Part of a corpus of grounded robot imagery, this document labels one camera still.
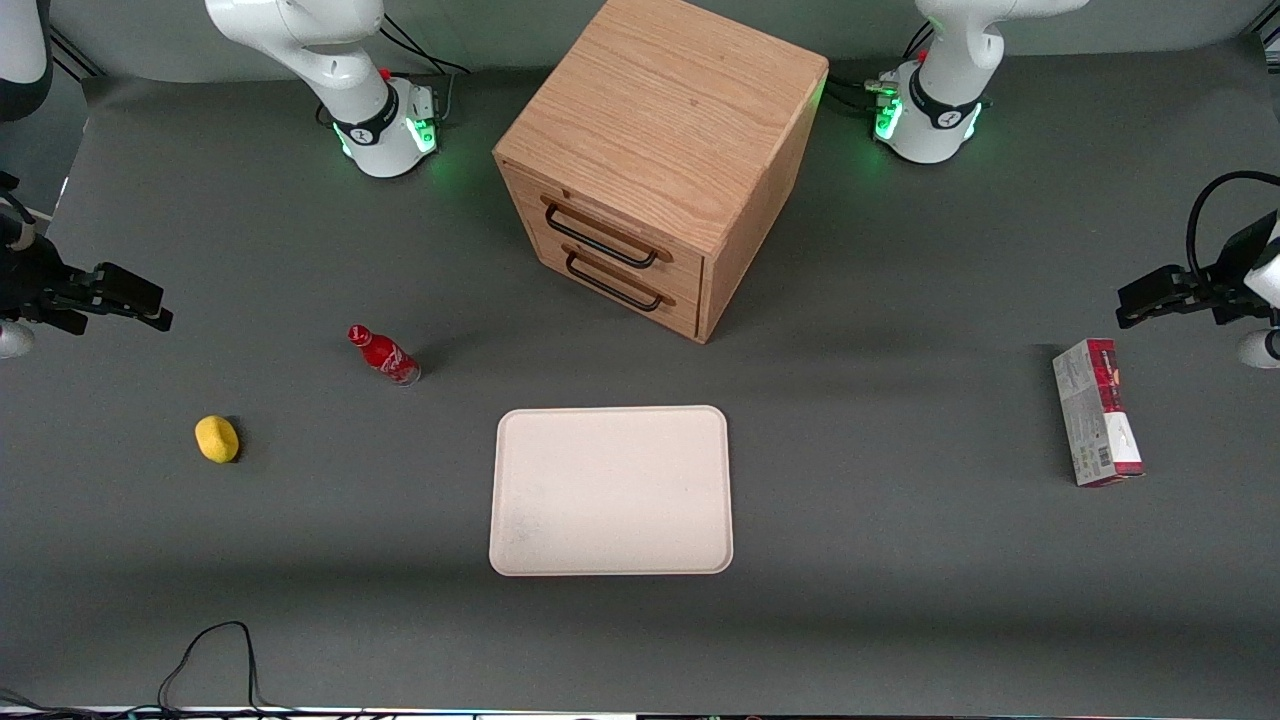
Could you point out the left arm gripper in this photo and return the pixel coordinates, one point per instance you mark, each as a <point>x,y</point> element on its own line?
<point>1226,277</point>

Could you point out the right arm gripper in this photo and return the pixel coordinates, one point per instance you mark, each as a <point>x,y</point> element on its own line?
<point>28,283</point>

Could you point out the wooden drawer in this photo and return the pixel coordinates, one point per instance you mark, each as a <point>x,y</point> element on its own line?
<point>680,318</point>
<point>540,190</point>

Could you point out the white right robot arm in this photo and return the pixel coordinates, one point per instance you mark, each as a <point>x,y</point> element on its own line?
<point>350,70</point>

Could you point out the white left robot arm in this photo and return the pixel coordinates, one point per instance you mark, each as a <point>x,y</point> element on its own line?
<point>945,90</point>

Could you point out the wooden drawer cabinet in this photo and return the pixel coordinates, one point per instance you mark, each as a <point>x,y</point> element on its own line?
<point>670,110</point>

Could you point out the grey and red carton box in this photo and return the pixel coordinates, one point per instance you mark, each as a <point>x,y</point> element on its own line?
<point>1095,415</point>

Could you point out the yellow lemon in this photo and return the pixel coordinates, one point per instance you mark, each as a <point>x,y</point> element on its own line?
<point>217,439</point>

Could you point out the red soda bottle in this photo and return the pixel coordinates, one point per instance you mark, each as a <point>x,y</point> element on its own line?
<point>385,355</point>

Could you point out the beige rectangular tray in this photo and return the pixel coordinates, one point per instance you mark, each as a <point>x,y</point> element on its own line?
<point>610,490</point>

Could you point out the black frame rail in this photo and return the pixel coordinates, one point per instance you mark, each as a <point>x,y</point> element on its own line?
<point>80,58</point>

